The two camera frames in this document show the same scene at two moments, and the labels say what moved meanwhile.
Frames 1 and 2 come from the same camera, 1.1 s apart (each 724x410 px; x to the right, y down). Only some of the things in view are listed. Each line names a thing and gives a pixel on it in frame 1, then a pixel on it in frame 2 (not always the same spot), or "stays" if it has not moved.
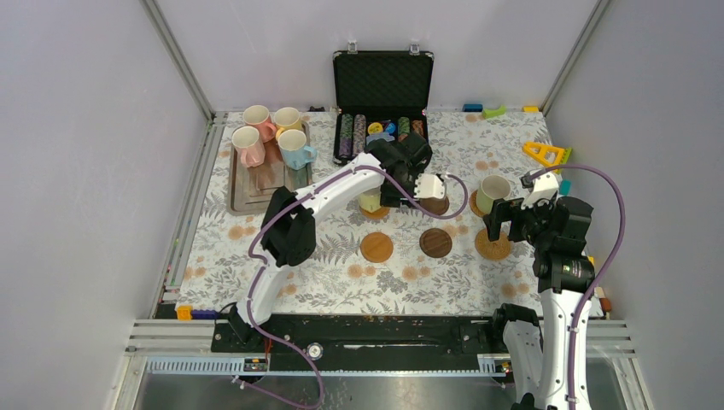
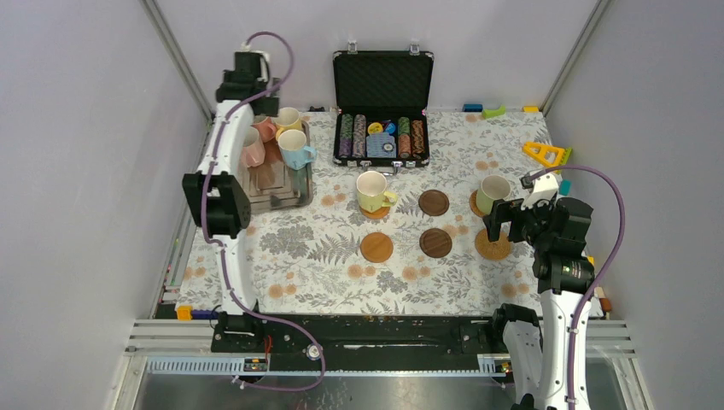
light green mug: (490, 189) stays
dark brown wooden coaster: (435, 243) stays
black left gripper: (390, 199) to (270, 107)
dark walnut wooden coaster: (439, 206) stays
